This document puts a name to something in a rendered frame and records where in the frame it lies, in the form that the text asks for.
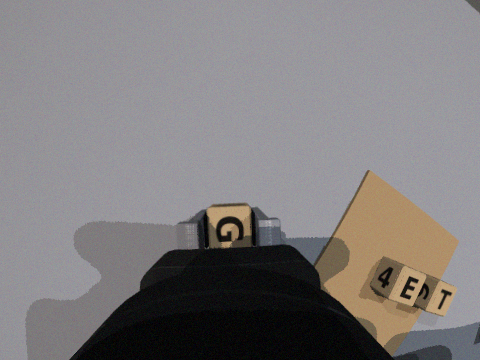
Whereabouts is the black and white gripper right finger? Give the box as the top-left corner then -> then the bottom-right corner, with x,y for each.
251,207 -> 281,246

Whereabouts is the tan flat mat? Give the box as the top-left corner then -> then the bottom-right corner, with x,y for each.
313,170 -> 459,356

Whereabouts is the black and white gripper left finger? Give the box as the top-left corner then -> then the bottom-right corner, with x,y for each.
176,209 -> 209,250

